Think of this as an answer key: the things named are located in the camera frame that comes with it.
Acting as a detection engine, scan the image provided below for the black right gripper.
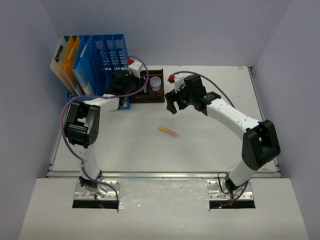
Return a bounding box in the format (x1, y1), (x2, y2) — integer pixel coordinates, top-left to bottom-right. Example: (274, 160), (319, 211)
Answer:
(166, 82), (196, 114)

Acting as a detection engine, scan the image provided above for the small clear round container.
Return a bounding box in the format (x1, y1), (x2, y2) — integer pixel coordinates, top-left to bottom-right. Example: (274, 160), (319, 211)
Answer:
(149, 76), (162, 92)

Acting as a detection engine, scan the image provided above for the blue folder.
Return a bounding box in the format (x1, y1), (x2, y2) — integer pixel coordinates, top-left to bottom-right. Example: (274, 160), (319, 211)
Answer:
(72, 35), (96, 95)

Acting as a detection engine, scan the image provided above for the orange binder folder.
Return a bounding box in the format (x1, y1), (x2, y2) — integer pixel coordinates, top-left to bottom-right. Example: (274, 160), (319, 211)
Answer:
(61, 35), (84, 96)

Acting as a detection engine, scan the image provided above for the white clipboard with metal clip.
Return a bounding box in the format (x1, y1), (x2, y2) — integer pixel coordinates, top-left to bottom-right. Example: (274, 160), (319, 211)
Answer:
(50, 36), (76, 95)

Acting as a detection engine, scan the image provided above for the pink eraser stick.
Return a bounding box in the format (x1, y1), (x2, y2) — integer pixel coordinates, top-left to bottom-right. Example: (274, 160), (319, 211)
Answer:
(143, 80), (148, 94)

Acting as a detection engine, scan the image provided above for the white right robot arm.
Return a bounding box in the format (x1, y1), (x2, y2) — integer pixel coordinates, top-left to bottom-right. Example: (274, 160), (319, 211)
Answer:
(165, 74), (281, 197)

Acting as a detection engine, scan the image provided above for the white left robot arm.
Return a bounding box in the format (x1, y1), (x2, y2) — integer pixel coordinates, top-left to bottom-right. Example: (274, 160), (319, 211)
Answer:
(61, 67), (146, 197)

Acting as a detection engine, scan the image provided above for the dark brown wooden organizer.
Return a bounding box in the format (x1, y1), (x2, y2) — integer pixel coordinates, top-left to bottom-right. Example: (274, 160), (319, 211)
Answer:
(130, 68), (165, 104)

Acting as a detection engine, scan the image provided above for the blue plastic file rack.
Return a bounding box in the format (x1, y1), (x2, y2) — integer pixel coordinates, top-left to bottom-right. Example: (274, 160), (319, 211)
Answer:
(64, 34), (128, 96)

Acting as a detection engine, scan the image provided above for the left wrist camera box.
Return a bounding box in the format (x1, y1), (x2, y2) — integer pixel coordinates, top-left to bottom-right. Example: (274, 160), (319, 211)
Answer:
(127, 58), (143, 79)

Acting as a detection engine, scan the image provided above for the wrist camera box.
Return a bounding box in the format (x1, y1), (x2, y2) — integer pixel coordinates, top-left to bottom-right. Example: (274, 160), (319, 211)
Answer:
(168, 73), (185, 93)
(127, 58), (143, 79)

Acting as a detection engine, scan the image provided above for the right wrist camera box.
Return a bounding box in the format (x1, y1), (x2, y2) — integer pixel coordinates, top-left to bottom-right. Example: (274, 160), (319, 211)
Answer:
(168, 73), (185, 93)

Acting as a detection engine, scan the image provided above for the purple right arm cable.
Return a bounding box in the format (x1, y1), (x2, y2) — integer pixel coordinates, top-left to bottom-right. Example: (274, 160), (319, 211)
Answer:
(172, 71), (237, 108)

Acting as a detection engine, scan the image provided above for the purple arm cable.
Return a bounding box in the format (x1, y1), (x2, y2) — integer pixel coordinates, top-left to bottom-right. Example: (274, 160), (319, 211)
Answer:
(172, 71), (237, 108)
(61, 56), (150, 201)

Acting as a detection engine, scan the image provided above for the metal rail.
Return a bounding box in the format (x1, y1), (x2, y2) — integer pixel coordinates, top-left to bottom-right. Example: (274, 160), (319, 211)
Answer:
(47, 163), (281, 180)

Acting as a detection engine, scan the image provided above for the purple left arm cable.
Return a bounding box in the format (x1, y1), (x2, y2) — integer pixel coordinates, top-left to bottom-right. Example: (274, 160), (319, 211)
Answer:
(61, 56), (150, 201)

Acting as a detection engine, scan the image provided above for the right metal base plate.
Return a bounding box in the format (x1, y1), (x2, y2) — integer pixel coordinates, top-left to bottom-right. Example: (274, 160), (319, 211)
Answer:
(207, 179), (254, 201)

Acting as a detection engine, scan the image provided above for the metal base plate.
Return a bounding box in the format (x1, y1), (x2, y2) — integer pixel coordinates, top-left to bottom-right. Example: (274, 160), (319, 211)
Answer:
(207, 179), (254, 201)
(73, 180), (117, 201)

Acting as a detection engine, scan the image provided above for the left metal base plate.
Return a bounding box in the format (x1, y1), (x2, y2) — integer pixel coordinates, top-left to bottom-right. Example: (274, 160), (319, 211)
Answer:
(73, 180), (117, 201)

